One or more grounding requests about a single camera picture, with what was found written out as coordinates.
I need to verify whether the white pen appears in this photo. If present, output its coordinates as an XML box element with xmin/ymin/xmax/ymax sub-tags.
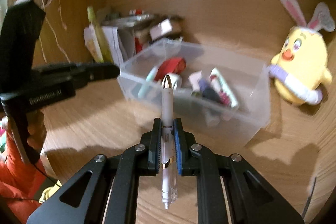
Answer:
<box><xmin>161</xmin><ymin>75</ymin><xmax>179</xmax><ymax>210</ymax></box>

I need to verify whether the slender mint green tube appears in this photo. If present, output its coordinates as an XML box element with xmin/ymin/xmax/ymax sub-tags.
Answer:
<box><xmin>137</xmin><ymin>66</ymin><xmax>159</xmax><ymax>99</ymax></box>

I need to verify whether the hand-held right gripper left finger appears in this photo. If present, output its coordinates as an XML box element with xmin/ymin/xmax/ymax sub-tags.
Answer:
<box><xmin>26</xmin><ymin>118</ymin><xmax>162</xmax><ymax>224</ymax></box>

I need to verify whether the clear plastic bin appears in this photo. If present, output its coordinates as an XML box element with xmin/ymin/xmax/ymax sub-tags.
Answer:
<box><xmin>117</xmin><ymin>38</ymin><xmax>271</xmax><ymax>147</ymax></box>

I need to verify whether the stack of booklets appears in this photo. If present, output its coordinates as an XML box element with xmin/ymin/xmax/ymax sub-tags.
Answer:
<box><xmin>101</xmin><ymin>14</ymin><xmax>155</xmax><ymax>28</ymax></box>

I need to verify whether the yellow chick plush toy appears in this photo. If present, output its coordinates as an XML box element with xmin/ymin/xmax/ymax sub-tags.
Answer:
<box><xmin>270</xmin><ymin>0</ymin><xmax>336</xmax><ymax>106</ymax></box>

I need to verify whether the white cable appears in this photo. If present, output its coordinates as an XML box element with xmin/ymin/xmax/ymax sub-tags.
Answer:
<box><xmin>43</xmin><ymin>13</ymin><xmax>71</xmax><ymax>62</ymax></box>

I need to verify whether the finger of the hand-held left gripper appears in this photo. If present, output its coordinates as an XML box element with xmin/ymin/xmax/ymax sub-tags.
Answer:
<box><xmin>33</xmin><ymin>63</ymin><xmax>121</xmax><ymax>76</ymax></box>
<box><xmin>33</xmin><ymin>75</ymin><xmax>118</xmax><ymax>89</ymax></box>

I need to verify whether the person's left forearm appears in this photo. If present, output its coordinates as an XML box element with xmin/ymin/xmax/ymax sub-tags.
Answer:
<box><xmin>0</xmin><ymin>132</ymin><xmax>57</xmax><ymax>216</ymax></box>

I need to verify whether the red foil pouch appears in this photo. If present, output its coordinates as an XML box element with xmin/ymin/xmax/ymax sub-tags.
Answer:
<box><xmin>154</xmin><ymin>57</ymin><xmax>187</xmax><ymax>81</ymax></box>

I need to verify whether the white tube with red print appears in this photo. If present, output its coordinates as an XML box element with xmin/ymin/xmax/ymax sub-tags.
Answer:
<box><xmin>209</xmin><ymin>67</ymin><xmax>239</xmax><ymax>109</ymax></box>

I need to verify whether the small purple-capped bottle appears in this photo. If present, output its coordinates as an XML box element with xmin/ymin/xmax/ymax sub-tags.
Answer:
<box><xmin>197</xmin><ymin>78</ymin><xmax>223</xmax><ymax>105</ymax></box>

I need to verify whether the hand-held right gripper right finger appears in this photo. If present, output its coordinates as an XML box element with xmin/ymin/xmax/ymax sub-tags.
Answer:
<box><xmin>174</xmin><ymin>118</ymin><xmax>305</xmax><ymax>224</ymax></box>

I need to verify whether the pile of books and boxes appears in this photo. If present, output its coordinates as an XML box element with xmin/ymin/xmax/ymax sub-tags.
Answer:
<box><xmin>84</xmin><ymin>26</ymin><xmax>129</xmax><ymax>64</ymax></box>

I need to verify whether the small white box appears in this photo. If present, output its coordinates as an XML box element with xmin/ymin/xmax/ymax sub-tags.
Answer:
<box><xmin>149</xmin><ymin>18</ymin><xmax>181</xmax><ymax>42</ymax></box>

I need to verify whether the person's left hand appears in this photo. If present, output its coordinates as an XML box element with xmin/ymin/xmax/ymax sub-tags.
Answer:
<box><xmin>26</xmin><ymin>111</ymin><xmax>47</xmax><ymax>160</ymax></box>

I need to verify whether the red printed box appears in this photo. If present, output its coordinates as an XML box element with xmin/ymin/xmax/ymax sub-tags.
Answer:
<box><xmin>134</xmin><ymin>35</ymin><xmax>143</xmax><ymax>54</ymax></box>

